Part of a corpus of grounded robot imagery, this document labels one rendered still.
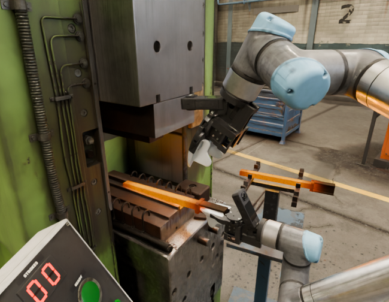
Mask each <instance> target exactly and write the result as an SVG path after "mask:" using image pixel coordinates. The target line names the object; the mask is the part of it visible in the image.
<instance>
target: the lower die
mask: <svg viewBox="0 0 389 302"><path fill-rule="evenodd" d="M108 175H109V176H113V177H116V178H118V179H122V180H125V181H128V180H129V181H131V182H136V183H140V184H142V185H146V186H151V187H153V188H157V189H161V190H164V191H168V192H172V193H175V194H178V195H182V196H185V197H189V198H193V199H194V198H195V196H192V195H189V194H187V195H185V193H183V192H180V191H176V192H175V190H174V189H171V188H165V186H162V185H158V184H157V186H156V184H155V183H152V182H148V183H147V181H146V180H143V179H140V180H139V178H137V177H134V176H132V177H131V176H130V175H128V174H125V173H121V172H119V171H116V170H112V171H110V172H109V173H108ZM109 184H110V194H111V199H112V200H111V203H112V201H113V199H115V198H119V199H120V203H118V200H115V201H114V204H113V205H114V215H115V217H116V220H118V221H120V222H122V216H121V206H122V204H123V203H124V202H126V201H128V202H129V203H130V208H128V204H127V203H126V204H125V205H124V206H123V215H124V221H125V224H127V225H130V226H132V218H131V210H132V208H133V207H134V206H139V208H140V211H138V208H137V207H136V208H135V209H134V210H133V221H134V226H135V228H136V229H138V230H140V231H142V219H141V216H142V213H143V212H144V211H145V210H149V211H150V216H148V212H145V214H144V229H145V232H146V233H147V234H149V235H152V236H154V237H156V238H159V239H161V240H163V241H165V240H166V239H167V238H169V237H170V236H171V235H172V234H173V233H174V232H175V231H176V230H177V229H178V228H179V227H181V226H182V225H183V224H184V223H185V222H186V221H187V220H189V219H190V218H191V217H192V216H193V215H194V214H195V210H194V209H190V208H188V207H183V208H181V209H180V206H178V205H176V204H173V203H170V202H167V201H164V200H161V199H159V198H156V197H153V196H151V195H147V194H145V193H142V192H139V191H136V190H134V189H131V188H128V187H125V186H122V185H119V184H117V183H114V182H111V181H109ZM176 227H177V229H176Z"/></svg>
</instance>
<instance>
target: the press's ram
mask: <svg viewBox="0 0 389 302"><path fill-rule="evenodd" d="M87 9H88V15H89V24H90V33H91V39H92V48H93V57H94V63H95V73H96V82H97V87H98V97H99V101H103V102H111V103H115V104H123V105H130V106H134V107H143V106H146V105H151V104H155V103H156V102H162V101H166V100H169V99H173V98H177V97H180V96H184V95H188V94H190V93H195V92H199V91H202V52H203V0H87Z"/></svg>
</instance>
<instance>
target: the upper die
mask: <svg viewBox="0 0 389 302"><path fill-rule="evenodd" d="M191 94H192V95H194V93H190V94H188V95H191ZM185 96H186V95H184V96H180V97H177V98H173V99H169V100H166V101H162V102H156V103H155V104H151V105H146V106H143V107H134V106H130V105H123V104H115V103H111V102H103V101H99V106H100V111H101V121H102V127H105V128H110V129H115V130H119V131H124V132H129V133H132V134H138V135H143V136H146V137H151V138H158V137H160V136H163V135H165V134H167V133H170V132H172V131H174V130H176V129H179V128H182V127H184V126H186V125H189V124H191V123H193V122H195V111H194V110H193V111H189V110H182V109H181V98H184V97H185Z"/></svg>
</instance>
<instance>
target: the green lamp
mask: <svg viewBox="0 0 389 302"><path fill-rule="evenodd" d="M81 297H82V300H83V302H99V298H100V292H99V288H98V286H97V284H95V282H92V281H88V282H86V283H85V284H84V286H83V288H82V291H81Z"/></svg>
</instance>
